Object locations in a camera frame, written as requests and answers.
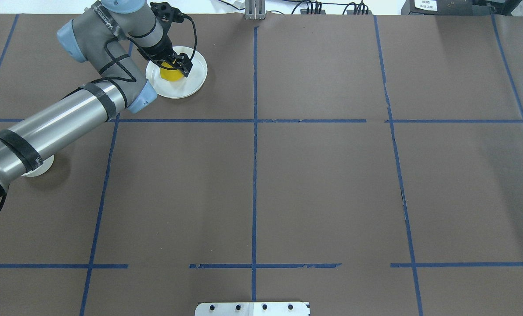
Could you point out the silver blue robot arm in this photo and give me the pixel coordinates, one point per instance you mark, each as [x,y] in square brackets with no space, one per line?
[94,37]

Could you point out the aluminium frame post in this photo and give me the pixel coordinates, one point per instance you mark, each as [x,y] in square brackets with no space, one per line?
[255,10]

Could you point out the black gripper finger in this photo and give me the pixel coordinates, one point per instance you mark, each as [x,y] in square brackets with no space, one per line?
[186,64]
[175,65]

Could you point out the black device with label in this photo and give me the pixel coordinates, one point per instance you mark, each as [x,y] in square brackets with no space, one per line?
[445,8]

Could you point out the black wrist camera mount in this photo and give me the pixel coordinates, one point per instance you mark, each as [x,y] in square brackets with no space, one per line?
[167,14]

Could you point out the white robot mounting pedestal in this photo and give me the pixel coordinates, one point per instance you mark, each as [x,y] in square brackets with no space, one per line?
[253,309]

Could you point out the black power strip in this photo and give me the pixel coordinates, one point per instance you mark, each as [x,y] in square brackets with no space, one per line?
[337,9]

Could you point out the white plastic bowl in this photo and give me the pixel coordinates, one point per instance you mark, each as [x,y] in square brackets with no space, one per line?
[41,169]

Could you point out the white round plate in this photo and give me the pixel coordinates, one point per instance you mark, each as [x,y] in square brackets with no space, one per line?
[183,87]

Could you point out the yellow lemon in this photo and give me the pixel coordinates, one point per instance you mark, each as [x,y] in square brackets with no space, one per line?
[169,74]

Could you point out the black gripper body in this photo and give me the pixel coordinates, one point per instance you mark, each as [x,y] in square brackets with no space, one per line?
[160,49]

